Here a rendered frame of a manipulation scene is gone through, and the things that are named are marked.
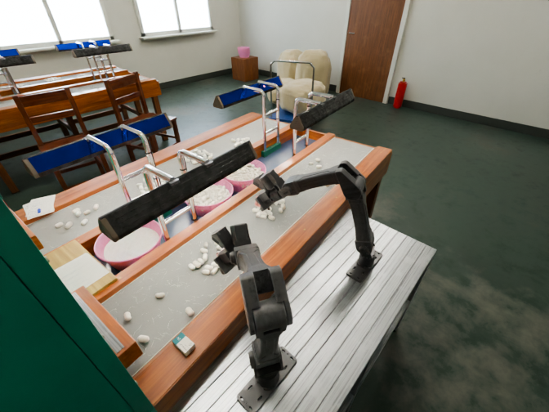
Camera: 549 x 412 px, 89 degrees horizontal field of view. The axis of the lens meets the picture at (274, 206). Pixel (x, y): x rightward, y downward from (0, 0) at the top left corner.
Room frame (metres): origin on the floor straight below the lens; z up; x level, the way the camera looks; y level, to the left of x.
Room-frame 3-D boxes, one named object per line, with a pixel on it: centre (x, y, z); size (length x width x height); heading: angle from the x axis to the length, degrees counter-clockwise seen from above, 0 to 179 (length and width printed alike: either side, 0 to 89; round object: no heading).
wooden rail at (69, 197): (1.67, 0.69, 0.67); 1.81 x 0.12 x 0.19; 143
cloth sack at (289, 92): (4.17, -0.41, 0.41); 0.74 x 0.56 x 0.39; 139
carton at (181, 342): (0.41, 0.27, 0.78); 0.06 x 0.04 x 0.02; 53
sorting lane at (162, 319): (1.14, -0.02, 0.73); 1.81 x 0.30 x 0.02; 143
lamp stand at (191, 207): (0.88, 0.35, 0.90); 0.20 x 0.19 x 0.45; 143
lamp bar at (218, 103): (1.94, 0.15, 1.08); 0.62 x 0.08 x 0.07; 143
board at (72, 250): (0.69, 0.75, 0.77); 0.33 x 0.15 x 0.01; 53
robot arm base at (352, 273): (0.80, -0.38, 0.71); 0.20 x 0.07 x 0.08; 138
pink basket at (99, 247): (0.86, 0.61, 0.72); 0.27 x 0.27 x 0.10
